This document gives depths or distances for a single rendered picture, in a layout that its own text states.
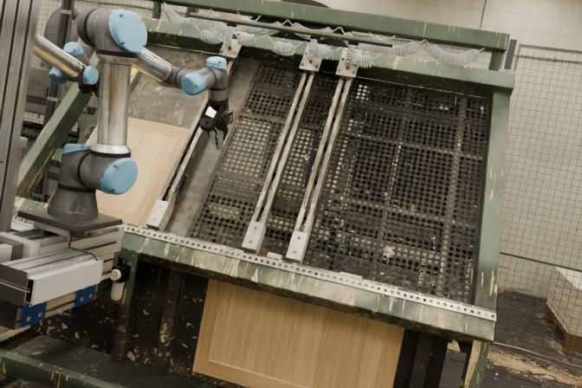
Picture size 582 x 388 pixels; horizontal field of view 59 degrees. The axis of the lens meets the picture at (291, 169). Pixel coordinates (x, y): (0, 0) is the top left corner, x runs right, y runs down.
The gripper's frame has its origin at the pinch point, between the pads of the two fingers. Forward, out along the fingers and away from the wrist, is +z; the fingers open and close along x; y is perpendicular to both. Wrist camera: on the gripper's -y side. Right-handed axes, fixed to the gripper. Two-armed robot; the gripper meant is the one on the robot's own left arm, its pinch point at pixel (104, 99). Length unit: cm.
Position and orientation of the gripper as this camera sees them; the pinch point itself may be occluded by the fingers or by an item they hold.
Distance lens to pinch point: 273.5
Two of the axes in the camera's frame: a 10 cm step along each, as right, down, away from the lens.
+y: -10.0, 1.0, 0.0
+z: 0.5, 5.4, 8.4
